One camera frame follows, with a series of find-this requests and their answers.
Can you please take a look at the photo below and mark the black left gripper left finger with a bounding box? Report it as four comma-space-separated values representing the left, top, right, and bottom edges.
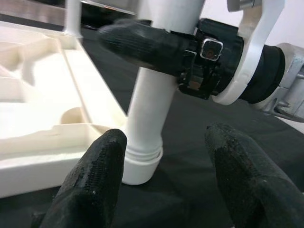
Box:
30, 128, 128, 228

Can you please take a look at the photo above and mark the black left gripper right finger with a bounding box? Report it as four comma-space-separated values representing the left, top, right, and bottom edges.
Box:
205, 122, 304, 228

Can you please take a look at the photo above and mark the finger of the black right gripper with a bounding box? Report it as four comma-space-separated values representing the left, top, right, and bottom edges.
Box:
98, 19, 189, 77

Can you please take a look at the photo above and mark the white plastic children table top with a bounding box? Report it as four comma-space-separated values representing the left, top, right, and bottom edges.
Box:
0, 20, 165, 199

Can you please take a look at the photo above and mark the black tablecloth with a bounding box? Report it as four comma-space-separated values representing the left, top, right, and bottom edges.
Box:
0, 13, 304, 228

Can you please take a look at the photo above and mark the pink cloth covered table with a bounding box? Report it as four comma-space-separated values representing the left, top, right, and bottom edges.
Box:
0, 0, 67, 24

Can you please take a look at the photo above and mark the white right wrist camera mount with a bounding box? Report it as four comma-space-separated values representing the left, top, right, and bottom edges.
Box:
212, 0, 285, 105

